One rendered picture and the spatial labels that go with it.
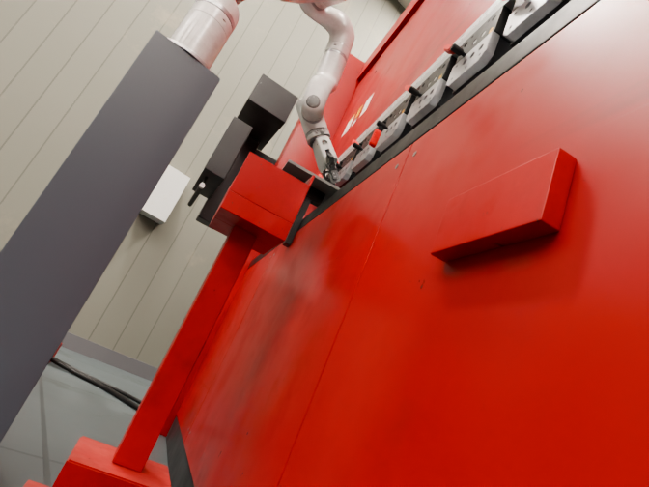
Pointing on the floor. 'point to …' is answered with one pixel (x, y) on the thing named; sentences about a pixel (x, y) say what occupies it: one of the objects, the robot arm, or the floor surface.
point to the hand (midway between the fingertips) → (332, 181)
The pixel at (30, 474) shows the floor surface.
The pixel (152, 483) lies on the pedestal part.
